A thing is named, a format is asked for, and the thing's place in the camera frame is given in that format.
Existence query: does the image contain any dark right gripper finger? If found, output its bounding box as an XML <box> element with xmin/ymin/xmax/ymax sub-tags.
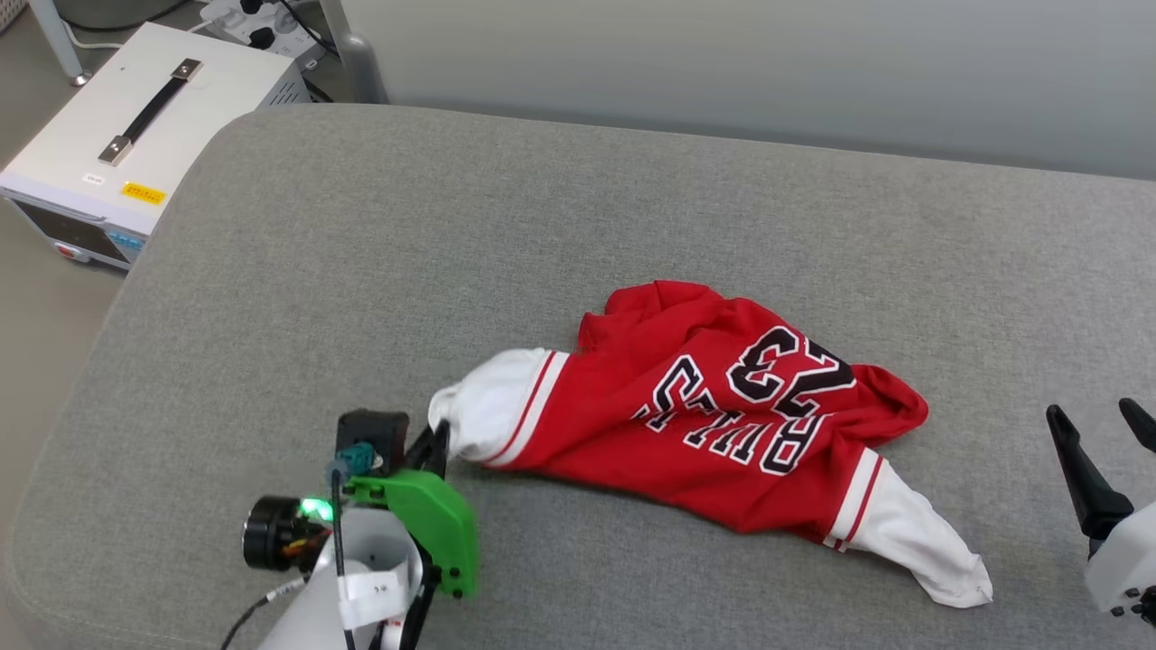
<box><xmin>1118</xmin><ymin>397</ymin><xmax>1156</xmax><ymax>454</ymax></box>
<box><xmin>1046</xmin><ymin>405</ymin><xmax>1135</xmax><ymax>544</ymax></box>

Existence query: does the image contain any grey metal partition foot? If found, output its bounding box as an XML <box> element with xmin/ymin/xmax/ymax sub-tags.
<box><xmin>336</xmin><ymin>32</ymin><xmax>390</xmax><ymax>106</ymax></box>

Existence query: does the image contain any left camera cable teal plug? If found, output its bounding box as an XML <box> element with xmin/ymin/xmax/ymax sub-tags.
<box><xmin>326</xmin><ymin>441</ymin><xmax>377</xmax><ymax>650</ymax></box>

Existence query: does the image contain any black power cable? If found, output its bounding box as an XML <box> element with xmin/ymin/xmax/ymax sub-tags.
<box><xmin>271</xmin><ymin>0</ymin><xmax>337</xmax><ymax>102</ymax></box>

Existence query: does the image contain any white power strip with plugs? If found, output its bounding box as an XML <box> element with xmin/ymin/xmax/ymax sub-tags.
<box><xmin>198</xmin><ymin>0</ymin><xmax>319</xmax><ymax>52</ymax></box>

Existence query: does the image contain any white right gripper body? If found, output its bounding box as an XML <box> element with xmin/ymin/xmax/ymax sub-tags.
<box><xmin>1084</xmin><ymin>501</ymin><xmax>1156</xmax><ymax>627</ymax></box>

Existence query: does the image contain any white table leg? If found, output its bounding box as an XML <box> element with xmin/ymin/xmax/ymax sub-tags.
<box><xmin>27</xmin><ymin>0</ymin><xmax>93</xmax><ymax>88</ymax></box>

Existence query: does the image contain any white power supply box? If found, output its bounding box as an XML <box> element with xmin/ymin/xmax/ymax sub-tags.
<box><xmin>0</xmin><ymin>22</ymin><xmax>313</xmax><ymax>272</ymax></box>

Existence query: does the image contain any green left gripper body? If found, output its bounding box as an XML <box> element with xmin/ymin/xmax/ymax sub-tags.
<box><xmin>346</xmin><ymin>469</ymin><xmax>480</xmax><ymax>602</ymax></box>

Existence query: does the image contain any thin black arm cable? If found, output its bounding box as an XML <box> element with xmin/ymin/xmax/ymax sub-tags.
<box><xmin>220</xmin><ymin>578</ymin><xmax>310</xmax><ymax>650</ymax></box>

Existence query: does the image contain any red and white basketball jersey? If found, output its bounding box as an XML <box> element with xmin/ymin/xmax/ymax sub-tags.
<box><xmin>427</xmin><ymin>280</ymin><xmax>995</xmax><ymax>609</ymax></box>

